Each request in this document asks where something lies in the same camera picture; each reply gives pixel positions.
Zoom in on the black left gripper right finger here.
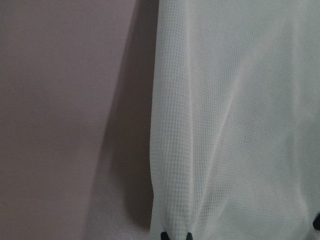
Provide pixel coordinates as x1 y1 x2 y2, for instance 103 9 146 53
186 232 193 240

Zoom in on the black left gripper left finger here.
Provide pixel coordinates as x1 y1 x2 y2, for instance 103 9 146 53
160 231 169 240

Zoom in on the olive green long-sleeve shirt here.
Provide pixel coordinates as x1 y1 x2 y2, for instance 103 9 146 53
149 0 320 240

